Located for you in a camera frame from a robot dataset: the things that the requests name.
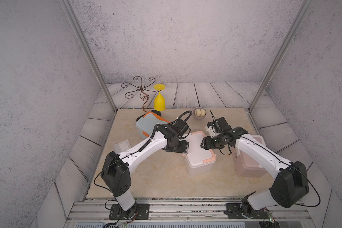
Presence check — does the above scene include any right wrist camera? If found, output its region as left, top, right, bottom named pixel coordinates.
left=206, top=122, right=219, bottom=138

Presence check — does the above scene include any aluminium frame post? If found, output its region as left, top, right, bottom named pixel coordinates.
left=248, top=0, right=313, bottom=113
left=60, top=0, right=117, bottom=114

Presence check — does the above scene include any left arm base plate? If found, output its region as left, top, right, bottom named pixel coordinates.
left=109, top=203, right=150, bottom=220

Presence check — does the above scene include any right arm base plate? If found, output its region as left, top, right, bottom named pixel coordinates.
left=224, top=203, right=268, bottom=219

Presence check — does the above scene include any yellow plastic wine glass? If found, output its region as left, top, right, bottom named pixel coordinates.
left=154, top=84, right=166, bottom=111

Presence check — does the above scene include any grey orange medicine box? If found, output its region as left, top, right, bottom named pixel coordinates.
left=135, top=110, right=169, bottom=139

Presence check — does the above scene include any grey round object behind box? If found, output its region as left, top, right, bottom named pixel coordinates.
left=192, top=107, right=207, bottom=120

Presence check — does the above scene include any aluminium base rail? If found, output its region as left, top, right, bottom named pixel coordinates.
left=65, top=198, right=315, bottom=228

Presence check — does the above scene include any left aluminium frame post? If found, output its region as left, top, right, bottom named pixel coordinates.
left=60, top=0, right=117, bottom=114

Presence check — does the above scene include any right aluminium frame post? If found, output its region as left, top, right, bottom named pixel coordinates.
left=248, top=0, right=313, bottom=113

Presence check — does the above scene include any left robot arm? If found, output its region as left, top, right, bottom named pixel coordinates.
left=98, top=111, right=192, bottom=219

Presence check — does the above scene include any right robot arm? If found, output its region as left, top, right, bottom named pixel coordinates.
left=200, top=117, right=313, bottom=219

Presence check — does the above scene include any white pink medicine box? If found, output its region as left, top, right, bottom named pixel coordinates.
left=183, top=131, right=216, bottom=176

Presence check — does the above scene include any brown wire glass rack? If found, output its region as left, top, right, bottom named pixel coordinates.
left=121, top=76, right=158, bottom=113

